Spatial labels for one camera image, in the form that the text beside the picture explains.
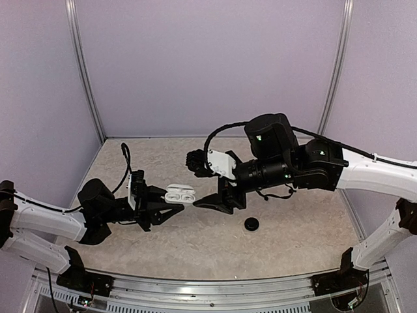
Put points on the right aluminium frame post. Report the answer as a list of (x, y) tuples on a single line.
[(343, 41)]

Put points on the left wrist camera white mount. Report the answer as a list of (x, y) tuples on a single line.
[(136, 185)]

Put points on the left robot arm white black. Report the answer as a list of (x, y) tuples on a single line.
[(21, 217)]

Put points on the aluminium frame post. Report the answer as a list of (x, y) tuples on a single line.
[(343, 41), (75, 33)]

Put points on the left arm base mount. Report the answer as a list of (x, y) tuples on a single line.
[(86, 282)]

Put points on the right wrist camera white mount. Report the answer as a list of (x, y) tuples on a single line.
[(210, 164)]

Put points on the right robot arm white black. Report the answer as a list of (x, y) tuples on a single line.
[(322, 163)]

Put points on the left aluminium frame post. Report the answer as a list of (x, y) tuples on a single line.
[(75, 33)]

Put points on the front aluminium rail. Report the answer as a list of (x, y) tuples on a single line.
[(131, 293)]

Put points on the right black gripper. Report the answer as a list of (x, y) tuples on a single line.
[(224, 203)]

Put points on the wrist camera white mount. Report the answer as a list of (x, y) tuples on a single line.
[(136, 185), (210, 164)]

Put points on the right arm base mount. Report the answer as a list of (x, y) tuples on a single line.
[(333, 282)]

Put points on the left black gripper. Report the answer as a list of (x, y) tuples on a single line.
[(148, 202)]

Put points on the white earbud charging case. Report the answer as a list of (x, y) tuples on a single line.
[(179, 194)]

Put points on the black round disc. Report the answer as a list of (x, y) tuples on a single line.
[(251, 224)]

